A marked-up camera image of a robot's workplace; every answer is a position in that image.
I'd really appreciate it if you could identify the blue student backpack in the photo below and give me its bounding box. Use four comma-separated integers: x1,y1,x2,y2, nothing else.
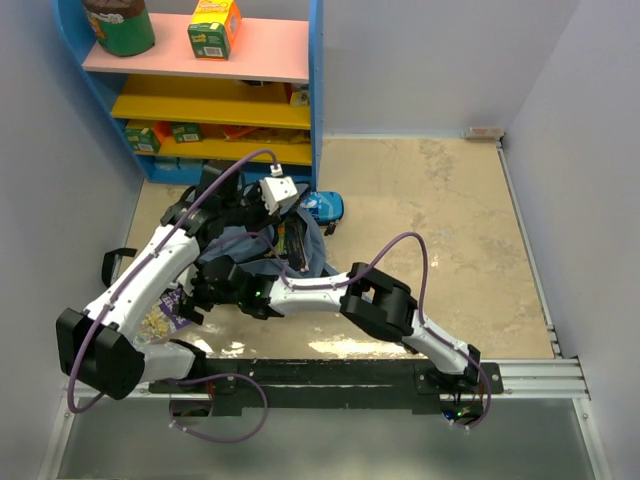
101,181,338,286

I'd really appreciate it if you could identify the green storey treehouse book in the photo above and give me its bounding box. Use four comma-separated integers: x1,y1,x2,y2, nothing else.
274,223,287,259

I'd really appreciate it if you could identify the Tale of Two Cities book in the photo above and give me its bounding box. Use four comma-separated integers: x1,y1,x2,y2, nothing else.
285,220,309,272

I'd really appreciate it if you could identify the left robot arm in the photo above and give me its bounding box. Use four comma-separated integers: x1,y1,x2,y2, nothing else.
55,161,297,413

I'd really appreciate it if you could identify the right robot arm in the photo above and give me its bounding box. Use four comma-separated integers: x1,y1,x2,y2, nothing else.
173,256,481,393

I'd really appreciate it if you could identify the light blue tissue pack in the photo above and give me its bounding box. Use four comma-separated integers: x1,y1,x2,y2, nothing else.
153,156,179,171

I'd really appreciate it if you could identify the purple storey treehouse book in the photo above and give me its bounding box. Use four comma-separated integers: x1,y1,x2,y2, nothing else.
132,289,192,346

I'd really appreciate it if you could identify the small green box on shelf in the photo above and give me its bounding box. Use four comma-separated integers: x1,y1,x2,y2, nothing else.
171,122,203,143

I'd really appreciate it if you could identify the blue dinosaur pencil case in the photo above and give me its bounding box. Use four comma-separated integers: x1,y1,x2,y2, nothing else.
301,191,345,236

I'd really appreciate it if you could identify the blue shelf unit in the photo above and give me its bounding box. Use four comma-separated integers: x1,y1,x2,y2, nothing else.
52,1,324,185

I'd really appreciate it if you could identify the yellow green carton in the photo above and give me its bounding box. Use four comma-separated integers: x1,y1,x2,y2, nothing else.
187,0,242,60

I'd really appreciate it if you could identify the green brown canister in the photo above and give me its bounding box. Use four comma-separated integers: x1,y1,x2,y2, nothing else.
82,0,155,57

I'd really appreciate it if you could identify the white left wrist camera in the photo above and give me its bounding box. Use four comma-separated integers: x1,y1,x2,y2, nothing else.
259,164,299,215

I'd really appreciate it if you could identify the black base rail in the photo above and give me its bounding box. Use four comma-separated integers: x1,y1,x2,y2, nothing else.
148,357,501,416

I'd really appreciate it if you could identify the white wall label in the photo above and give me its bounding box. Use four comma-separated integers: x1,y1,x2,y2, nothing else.
462,127,505,142

